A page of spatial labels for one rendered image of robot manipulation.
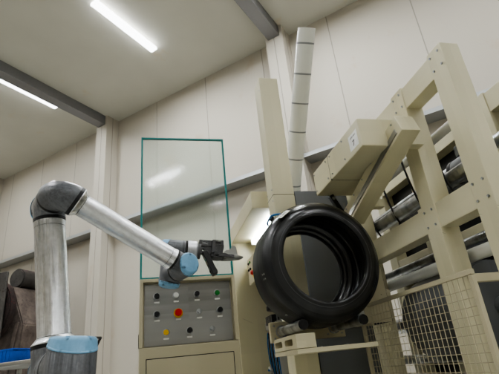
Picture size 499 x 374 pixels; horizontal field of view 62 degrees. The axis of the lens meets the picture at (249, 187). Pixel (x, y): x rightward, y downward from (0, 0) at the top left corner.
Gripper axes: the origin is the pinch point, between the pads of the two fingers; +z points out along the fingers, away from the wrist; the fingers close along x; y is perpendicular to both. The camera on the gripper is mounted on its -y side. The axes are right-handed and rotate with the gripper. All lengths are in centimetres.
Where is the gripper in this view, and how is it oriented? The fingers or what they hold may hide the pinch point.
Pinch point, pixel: (240, 258)
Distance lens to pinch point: 193.8
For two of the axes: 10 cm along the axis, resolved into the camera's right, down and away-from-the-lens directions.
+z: 9.8, 1.0, 1.8
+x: -2.0, 4.0, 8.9
